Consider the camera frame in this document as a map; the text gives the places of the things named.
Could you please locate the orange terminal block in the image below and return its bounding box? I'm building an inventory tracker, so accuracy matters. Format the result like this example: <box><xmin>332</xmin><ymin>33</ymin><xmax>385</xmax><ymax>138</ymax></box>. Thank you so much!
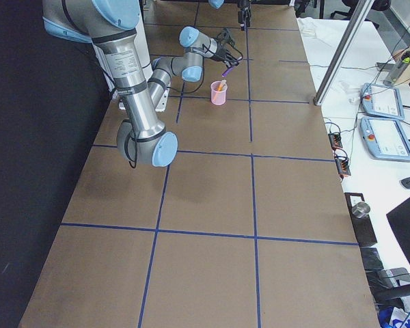
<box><xmin>328</xmin><ymin>132</ymin><xmax>342</xmax><ymax>150</ymax></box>
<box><xmin>334</xmin><ymin>155</ymin><xmax>351</xmax><ymax>178</ymax></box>

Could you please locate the upper orange terminal block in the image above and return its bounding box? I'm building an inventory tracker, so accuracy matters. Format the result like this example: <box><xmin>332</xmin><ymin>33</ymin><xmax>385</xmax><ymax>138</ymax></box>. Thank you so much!
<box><xmin>328</xmin><ymin>132</ymin><xmax>342</xmax><ymax>150</ymax></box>

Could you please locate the grey water bottle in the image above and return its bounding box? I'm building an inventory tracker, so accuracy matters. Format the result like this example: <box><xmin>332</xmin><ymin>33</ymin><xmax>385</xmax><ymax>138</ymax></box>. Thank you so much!
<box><xmin>383</xmin><ymin>50</ymin><xmax>410</xmax><ymax>87</ymax></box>

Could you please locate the teach pendant tablet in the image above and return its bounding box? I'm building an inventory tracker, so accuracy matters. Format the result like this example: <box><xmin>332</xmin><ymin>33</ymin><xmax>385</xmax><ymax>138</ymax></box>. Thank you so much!
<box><xmin>361</xmin><ymin>83</ymin><xmax>405</xmax><ymax>120</ymax></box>
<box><xmin>360</xmin><ymin>117</ymin><xmax>410</xmax><ymax>163</ymax></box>

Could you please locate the white desk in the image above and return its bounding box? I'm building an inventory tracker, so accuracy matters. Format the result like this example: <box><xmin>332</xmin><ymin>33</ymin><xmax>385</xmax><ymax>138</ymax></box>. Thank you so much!
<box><xmin>295</xmin><ymin>15</ymin><xmax>410</xmax><ymax>308</ymax></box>

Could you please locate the orange highlighter pen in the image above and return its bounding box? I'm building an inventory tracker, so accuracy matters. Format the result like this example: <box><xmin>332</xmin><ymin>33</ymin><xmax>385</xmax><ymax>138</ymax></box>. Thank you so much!
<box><xmin>217</xmin><ymin>79</ymin><xmax>226</xmax><ymax>92</ymax></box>

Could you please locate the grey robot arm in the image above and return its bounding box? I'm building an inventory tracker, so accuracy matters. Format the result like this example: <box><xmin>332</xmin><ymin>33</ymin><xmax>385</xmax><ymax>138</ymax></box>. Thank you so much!
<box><xmin>208</xmin><ymin>0</ymin><xmax>251</xmax><ymax>31</ymax></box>
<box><xmin>42</xmin><ymin>1</ymin><xmax>243</xmax><ymax>167</ymax></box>

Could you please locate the lower orange terminal block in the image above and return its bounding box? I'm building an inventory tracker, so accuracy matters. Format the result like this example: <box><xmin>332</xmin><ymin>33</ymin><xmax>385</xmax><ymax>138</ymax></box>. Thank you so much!
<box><xmin>334</xmin><ymin>155</ymin><xmax>351</xmax><ymax>178</ymax></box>

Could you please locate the steel cup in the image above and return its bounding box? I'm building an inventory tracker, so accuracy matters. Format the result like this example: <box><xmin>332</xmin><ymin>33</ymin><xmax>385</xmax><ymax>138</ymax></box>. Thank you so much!
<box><xmin>351</xmin><ymin>202</ymin><xmax>371</xmax><ymax>219</ymax></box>

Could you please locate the black office chair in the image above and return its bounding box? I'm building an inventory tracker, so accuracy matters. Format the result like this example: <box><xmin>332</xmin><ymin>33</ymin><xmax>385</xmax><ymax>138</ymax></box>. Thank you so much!
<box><xmin>329</xmin><ymin>0</ymin><xmax>392</xmax><ymax>28</ymax></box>

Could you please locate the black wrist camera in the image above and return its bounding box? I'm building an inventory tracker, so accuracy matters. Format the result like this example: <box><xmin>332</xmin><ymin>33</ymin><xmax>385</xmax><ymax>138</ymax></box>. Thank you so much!
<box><xmin>215</xmin><ymin>27</ymin><xmax>235</xmax><ymax>48</ymax></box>

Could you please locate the pink mesh pen holder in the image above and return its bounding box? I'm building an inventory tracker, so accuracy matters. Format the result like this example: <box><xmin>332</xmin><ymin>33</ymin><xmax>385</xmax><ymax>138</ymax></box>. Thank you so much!
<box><xmin>210</xmin><ymin>81</ymin><xmax>228</xmax><ymax>105</ymax></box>

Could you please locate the aluminium frame post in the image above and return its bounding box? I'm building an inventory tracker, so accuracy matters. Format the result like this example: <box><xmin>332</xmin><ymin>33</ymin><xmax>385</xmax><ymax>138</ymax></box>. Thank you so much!
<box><xmin>313</xmin><ymin>0</ymin><xmax>374</xmax><ymax>106</ymax></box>

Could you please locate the upper teach pendant tablet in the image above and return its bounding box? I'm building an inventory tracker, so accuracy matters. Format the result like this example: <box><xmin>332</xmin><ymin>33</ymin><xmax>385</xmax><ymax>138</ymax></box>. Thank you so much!
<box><xmin>361</xmin><ymin>83</ymin><xmax>405</xmax><ymax>120</ymax></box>

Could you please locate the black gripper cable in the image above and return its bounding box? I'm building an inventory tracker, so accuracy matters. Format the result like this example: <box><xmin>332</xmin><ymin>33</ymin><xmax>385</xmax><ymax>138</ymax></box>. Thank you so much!
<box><xmin>167</xmin><ymin>29</ymin><xmax>243</xmax><ymax>95</ymax></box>

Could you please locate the lower teach pendant tablet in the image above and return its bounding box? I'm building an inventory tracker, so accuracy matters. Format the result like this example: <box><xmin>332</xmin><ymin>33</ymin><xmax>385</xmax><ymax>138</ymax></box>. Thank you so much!
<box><xmin>360</xmin><ymin>117</ymin><xmax>410</xmax><ymax>163</ymax></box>

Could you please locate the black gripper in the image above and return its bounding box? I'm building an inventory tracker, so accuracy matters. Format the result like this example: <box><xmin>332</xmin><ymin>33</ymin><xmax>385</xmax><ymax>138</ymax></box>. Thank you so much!
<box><xmin>238</xmin><ymin>0</ymin><xmax>251</xmax><ymax>31</ymax></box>
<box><xmin>214</xmin><ymin>44</ymin><xmax>241</xmax><ymax>68</ymax></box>

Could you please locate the purple highlighter pen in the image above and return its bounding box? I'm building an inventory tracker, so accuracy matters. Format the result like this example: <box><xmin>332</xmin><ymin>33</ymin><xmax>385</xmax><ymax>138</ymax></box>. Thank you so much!
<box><xmin>221</xmin><ymin>62</ymin><xmax>240</xmax><ymax>78</ymax></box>

